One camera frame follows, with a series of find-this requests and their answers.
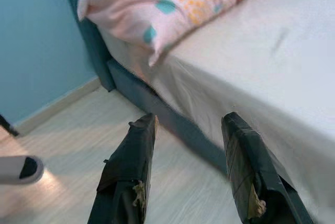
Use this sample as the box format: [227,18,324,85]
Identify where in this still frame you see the white baseboard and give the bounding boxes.
[13,77,102,136]

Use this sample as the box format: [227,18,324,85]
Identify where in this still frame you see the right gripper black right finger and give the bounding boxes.
[221,111,315,224]

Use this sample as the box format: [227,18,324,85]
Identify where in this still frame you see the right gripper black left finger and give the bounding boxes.
[87,113,159,224]

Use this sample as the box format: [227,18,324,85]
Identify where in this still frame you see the white slipper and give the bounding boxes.
[0,155,45,185]

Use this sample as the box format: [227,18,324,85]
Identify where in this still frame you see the pink patterned pillow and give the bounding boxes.
[77,0,270,68]

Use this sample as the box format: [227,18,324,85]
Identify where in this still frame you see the blue upholstered headboard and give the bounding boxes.
[57,0,117,93]

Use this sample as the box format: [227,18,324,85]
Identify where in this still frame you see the dark blue bed frame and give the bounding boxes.
[106,59,231,177]

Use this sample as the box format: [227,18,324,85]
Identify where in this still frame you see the cream sheeted bed mattress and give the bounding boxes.
[99,0,335,209]

